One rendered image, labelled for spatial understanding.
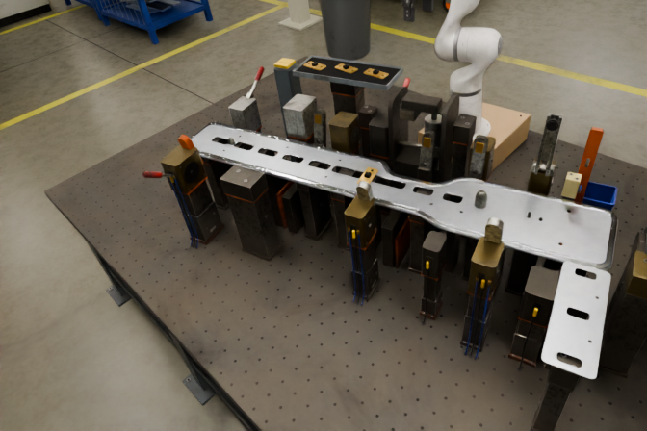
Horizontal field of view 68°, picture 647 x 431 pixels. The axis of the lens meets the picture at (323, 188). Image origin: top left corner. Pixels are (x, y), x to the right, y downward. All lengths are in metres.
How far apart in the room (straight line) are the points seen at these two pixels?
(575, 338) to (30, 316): 2.55
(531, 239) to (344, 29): 3.39
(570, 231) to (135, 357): 1.93
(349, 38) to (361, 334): 3.37
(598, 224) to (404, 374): 0.63
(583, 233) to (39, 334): 2.46
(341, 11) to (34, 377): 3.39
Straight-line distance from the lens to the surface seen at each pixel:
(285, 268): 1.65
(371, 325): 1.48
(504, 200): 1.42
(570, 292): 1.23
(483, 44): 1.81
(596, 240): 1.36
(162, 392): 2.37
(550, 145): 1.42
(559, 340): 1.14
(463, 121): 1.50
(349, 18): 4.40
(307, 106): 1.65
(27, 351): 2.84
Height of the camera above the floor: 1.92
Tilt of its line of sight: 39 degrees down
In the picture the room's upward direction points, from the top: 8 degrees counter-clockwise
